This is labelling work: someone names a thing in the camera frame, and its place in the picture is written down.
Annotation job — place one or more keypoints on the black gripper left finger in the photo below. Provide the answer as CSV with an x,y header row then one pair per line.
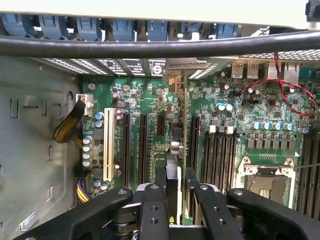
x,y
152,215

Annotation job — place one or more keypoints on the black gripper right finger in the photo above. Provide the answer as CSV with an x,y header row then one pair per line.
x,y
212,212

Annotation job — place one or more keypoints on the black RAM slot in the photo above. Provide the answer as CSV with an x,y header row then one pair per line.
x,y
215,160
303,175
224,160
207,160
232,160
312,175

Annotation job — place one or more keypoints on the metal CPU socket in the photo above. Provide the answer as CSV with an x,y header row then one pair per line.
x,y
265,185

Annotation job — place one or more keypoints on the long black expansion slot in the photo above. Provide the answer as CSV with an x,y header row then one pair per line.
x,y
194,140
126,150
143,150

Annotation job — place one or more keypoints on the white PCI expansion slot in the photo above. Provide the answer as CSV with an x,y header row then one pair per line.
x,y
109,145

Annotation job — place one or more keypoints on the short black expansion slot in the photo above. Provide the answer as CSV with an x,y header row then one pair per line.
x,y
161,126

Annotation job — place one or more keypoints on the thin metal locking lever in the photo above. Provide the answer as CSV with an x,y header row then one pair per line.
x,y
308,165

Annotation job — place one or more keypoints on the green motherboard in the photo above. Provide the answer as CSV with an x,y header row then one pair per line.
x,y
150,105

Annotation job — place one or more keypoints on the white label tag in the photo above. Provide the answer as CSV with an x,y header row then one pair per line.
x,y
28,221

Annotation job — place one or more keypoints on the white power connector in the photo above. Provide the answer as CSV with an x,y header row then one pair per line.
x,y
86,103

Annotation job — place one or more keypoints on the silver USB port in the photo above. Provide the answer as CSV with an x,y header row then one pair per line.
x,y
237,70
252,70

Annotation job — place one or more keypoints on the grey metal PC case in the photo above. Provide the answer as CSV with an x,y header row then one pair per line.
x,y
25,130

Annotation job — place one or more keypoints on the silver network port block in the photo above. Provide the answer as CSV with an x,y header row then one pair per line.
x,y
282,71

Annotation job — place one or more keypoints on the blue card retention latch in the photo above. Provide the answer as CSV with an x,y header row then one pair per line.
x,y
123,30
191,27
157,31
226,30
87,28
52,27
16,25

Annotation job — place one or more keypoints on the black plastic clamp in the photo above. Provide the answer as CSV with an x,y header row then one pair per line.
x,y
313,11

